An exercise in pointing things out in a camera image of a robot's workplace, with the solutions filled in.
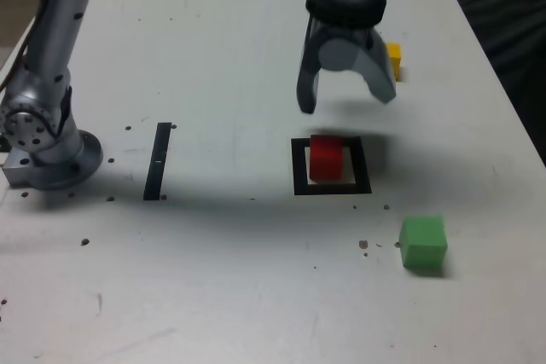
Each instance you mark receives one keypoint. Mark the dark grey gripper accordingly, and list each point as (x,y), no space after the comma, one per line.
(341,31)

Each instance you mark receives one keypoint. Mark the yellow cube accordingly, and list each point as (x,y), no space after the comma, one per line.
(396,59)

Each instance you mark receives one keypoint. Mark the red cube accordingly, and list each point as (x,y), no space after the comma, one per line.
(326,159)

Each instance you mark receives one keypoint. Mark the green cube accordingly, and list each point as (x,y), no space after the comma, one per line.
(423,244)

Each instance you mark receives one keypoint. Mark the black tape square outline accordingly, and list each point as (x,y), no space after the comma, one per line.
(298,168)

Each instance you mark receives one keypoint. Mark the black tape strip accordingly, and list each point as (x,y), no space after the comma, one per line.
(157,159)

